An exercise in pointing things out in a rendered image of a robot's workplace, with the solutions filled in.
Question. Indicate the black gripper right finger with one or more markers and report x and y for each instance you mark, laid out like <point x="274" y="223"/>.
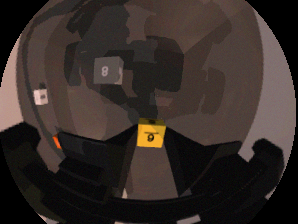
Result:
<point x="190" y="160"/>

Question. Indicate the white block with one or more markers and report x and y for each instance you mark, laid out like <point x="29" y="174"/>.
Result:
<point x="41" y="96"/>

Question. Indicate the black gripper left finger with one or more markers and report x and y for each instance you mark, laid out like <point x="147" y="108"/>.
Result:
<point x="114" y="155"/>

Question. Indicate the yellow digit block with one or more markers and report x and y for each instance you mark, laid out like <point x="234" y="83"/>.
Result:
<point x="150" y="133"/>

